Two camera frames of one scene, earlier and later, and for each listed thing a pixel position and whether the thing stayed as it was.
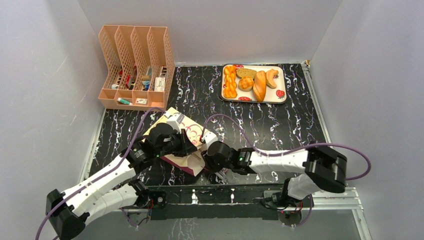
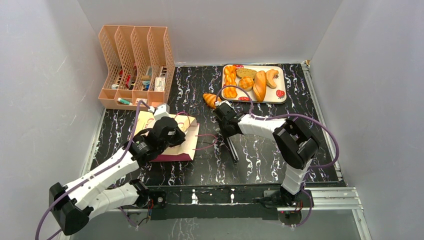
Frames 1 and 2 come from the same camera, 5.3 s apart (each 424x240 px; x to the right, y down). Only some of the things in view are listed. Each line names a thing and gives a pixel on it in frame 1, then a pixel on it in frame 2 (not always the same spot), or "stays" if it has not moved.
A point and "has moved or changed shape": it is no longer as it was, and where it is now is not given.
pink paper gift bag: (195, 162) has moved or changed shape
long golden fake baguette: (259, 87) stays
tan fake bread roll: (269, 75) stays
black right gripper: (205, 160) to (221, 110)
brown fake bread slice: (242, 72) stays
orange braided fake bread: (230, 90) stays
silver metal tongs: (221, 177) to (232, 149)
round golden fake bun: (246, 83) stays
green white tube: (124, 101) stays
